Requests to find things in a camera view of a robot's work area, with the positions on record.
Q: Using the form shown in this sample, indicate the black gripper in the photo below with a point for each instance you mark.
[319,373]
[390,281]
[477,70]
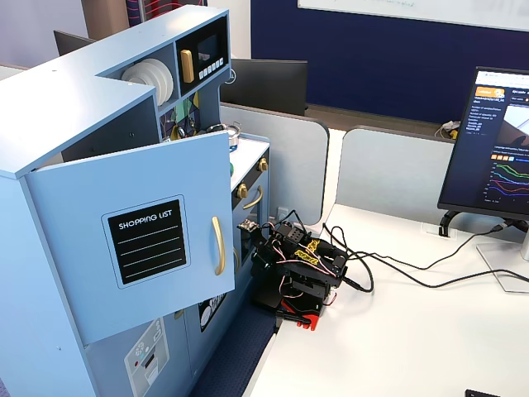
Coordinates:
[259,253]

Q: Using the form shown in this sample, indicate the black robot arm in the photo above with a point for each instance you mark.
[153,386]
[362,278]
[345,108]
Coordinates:
[308,264]

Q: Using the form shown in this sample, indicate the blue shopping list cabinet door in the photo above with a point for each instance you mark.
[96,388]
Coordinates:
[124,173]

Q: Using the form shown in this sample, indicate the black toy microwave door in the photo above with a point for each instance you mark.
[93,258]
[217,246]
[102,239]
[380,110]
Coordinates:
[206,45]

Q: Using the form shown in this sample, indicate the blue toy kitchen cabinet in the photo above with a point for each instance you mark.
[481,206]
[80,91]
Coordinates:
[82,95]

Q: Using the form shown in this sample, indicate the red table clamp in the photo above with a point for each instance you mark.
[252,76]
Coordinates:
[308,318]

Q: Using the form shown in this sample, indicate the gold stove knob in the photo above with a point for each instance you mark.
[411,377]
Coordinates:
[242,190]
[262,165]

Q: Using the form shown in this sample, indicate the black shopping list sticker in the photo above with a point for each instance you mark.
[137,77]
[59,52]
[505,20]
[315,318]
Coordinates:
[149,244]

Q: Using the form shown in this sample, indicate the wide grey desk divider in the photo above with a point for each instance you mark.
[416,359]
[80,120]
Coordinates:
[289,165]

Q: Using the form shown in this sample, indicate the ice dispenser sticker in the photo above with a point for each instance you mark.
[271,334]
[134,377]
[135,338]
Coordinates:
[149,364]

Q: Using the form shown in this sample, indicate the silver toy pot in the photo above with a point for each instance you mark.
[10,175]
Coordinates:
[233,134]

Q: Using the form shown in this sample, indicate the colourful backsplash panel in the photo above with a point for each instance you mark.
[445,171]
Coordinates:
[182,120]

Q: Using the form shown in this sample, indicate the black monitor with Dell logo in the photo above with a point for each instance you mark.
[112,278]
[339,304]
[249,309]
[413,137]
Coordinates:
[268,87]

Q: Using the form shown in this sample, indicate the stack of white plates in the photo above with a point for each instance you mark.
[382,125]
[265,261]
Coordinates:
[153,78]

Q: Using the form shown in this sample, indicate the small black flat object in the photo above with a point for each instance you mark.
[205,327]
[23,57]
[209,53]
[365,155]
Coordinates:
[479,393]

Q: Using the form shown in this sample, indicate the silver monitor stand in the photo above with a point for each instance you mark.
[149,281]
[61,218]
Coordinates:
[506,264]

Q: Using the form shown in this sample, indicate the computer monitor with lit screen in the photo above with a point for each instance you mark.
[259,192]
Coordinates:
[492,144]

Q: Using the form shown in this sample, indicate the red and blue striped panel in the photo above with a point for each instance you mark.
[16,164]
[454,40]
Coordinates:
[165,8]

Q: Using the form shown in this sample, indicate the black monitor back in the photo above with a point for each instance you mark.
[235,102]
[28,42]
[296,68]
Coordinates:
[70,43]

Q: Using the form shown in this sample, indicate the whiteboard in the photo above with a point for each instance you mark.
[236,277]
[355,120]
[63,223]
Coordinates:
[413,10]

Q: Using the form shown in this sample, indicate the small wrist camera board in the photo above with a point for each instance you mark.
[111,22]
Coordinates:
[248,226]

